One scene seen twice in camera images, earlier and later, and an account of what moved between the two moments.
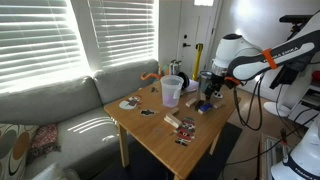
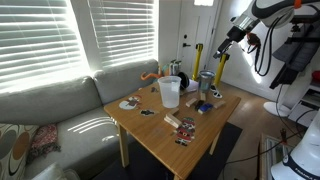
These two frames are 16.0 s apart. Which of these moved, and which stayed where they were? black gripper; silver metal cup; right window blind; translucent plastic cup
Moved: black gripper
Stayed: right window blind; silver metal cup; translucent plastic cup
